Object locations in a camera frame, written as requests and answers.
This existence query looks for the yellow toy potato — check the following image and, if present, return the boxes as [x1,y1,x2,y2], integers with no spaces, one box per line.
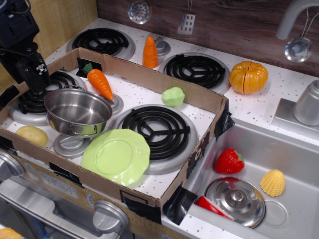
[15,126,48,147]

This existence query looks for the light green toy broccoli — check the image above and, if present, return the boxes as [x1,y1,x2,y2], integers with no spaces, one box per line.
[161,87,185,107]

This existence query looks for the orange toy carrot cone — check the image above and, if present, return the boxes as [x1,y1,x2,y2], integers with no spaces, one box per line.
[142,36,159,69]

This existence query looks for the silver faucet handle base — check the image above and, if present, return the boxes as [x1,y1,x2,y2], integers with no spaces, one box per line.
[272,80,319,138]

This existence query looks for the light green plastic plate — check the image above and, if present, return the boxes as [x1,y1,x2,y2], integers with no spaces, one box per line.
[81,129,151,186]

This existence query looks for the hanging silver skimmer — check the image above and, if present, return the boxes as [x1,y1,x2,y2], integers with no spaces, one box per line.
[127,0,152,25]

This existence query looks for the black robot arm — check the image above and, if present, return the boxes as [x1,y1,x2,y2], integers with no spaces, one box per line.
[0,0,51,93]

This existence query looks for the hanging silver spatula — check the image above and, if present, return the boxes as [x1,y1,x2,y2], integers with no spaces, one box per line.
[176,0,196,35]

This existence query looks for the black front right burner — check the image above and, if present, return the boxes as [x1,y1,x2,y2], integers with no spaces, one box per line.
[111,105,198,175]

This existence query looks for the black back left burner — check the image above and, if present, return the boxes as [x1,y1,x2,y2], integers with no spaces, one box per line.
[67,28,135,60]

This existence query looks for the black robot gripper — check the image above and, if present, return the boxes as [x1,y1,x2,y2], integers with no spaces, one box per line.
[16,42,51,94]

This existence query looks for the black back right burner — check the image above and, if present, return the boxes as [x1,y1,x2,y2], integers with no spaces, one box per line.
[159,52,230,94]

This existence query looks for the black front left burner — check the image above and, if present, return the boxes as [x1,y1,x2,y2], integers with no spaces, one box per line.
[8,70,86,126]

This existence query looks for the orange toy pumpkin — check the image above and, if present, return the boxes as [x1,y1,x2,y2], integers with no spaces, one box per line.
[229,61,268,94]

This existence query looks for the silver stove knob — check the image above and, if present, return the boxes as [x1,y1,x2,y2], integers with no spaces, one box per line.
[92,200,129,234]
[0,151,25,181]

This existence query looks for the black burner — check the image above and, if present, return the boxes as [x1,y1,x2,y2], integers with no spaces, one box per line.
[111,105,198,175]
[8,70,86,126]
[67,28,135,60]
[159,52,230,94]

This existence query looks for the silver round stove cap middle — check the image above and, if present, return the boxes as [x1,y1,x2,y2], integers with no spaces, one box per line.
[101,94,124,116]

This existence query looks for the silver round stove cap back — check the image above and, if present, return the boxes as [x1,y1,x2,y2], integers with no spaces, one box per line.
[155,37,171,57]

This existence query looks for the silver stove knob left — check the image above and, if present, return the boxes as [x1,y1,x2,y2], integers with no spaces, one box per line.
[0,151,25,181]

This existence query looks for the silver faucet spout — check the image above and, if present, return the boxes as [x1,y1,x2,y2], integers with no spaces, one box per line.
[276,0,319,40]

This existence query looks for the silver sink basin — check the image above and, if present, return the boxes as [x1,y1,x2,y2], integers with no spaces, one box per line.
[185,120,319,239]

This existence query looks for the orange toy carrot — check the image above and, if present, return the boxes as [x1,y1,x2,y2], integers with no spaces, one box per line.
[83,63,114,101]

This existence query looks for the silver round stove cap front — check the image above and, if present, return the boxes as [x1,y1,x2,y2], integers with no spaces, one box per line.
[53,134,91,159]

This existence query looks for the hanging silver ladle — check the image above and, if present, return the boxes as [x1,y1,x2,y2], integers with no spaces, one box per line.
[285,8,319,63]

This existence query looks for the brown cardboard fence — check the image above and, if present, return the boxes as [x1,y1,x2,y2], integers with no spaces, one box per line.
[0,48,232,217]

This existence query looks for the silver round stove cap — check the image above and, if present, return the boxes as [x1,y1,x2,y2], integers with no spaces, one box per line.
[101,94,124,116]
[53,134,91,159]
[155,37,171,57]

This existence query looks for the red toy strawberry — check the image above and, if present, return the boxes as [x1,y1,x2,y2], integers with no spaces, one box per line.
[215,148,245,174]

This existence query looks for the stainless steel pot lid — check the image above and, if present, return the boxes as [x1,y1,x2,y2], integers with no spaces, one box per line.
[204,177,266,229]

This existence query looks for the yellow toy corn piece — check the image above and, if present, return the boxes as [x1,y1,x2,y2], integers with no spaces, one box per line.
[260,169,286,197]

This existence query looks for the yellow toy at corner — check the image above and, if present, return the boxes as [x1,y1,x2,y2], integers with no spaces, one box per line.
[0,228,22,239]

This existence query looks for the red toy pepper piece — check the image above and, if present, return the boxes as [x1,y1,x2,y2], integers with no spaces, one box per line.
[195,196,234,221]

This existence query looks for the silver stove knob right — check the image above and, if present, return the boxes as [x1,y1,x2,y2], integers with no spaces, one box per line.
[92,200,129,234]

